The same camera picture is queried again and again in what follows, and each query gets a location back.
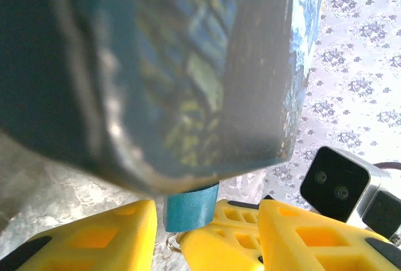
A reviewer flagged starry night painted box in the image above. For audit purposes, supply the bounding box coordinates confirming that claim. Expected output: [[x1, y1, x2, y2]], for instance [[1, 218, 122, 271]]
[[0, 0, 330, 195]]

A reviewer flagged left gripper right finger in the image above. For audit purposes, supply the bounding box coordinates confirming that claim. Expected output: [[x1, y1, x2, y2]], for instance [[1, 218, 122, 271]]
[[258, 198, 401, 271]]

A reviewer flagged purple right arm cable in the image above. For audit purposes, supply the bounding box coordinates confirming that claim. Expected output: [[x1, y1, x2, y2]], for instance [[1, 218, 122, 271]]
[[374, 161, 401, 172]]

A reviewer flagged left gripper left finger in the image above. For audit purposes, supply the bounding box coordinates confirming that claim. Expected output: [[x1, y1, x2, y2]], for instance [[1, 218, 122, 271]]
[[0, 199, 158, 271]]

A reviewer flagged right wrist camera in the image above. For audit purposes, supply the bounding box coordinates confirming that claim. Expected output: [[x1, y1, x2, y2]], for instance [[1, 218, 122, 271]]
[[299, 145, 401, 244]]

